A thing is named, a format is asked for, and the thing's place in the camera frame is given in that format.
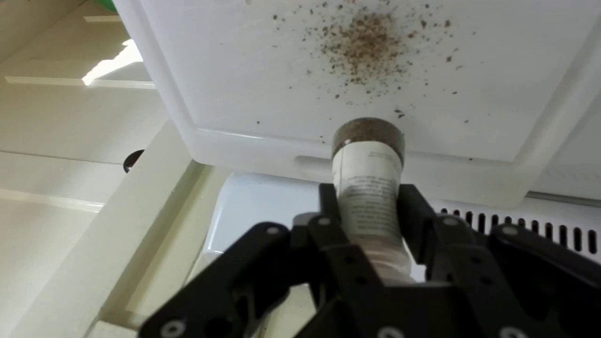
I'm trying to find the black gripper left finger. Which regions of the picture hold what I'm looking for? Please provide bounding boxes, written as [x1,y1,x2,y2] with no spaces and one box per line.
[137,182,387,338]

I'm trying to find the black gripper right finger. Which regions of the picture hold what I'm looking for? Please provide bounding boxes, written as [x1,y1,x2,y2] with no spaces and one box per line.
[398,182,601,338]

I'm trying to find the spice bottle with white label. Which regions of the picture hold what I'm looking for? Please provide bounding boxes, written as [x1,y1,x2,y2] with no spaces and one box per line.
[328,116,415,283]

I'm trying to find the white gas stove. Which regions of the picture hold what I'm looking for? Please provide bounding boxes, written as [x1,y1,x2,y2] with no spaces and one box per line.
[7,118,601,338]

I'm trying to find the white plastic cutting board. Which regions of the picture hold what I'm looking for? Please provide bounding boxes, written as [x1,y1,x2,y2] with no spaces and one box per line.
[111,0,601,212]

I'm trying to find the spilled brown spice grains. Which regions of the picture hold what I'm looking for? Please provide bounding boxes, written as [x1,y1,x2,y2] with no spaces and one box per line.
[270,0,477,123]

